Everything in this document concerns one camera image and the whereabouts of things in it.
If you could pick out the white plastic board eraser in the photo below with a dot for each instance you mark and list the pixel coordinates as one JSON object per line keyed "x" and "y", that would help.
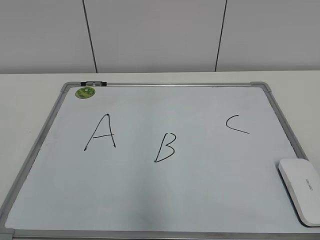
{"x": 303, "y": 184}

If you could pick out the green round magnet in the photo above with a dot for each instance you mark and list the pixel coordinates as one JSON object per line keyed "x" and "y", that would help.
{"x": 85, "y": 92}

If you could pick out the white magnetic whiteboard grey frame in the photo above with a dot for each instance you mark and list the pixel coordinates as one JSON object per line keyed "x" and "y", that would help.
{"x": 158, "y": 161}

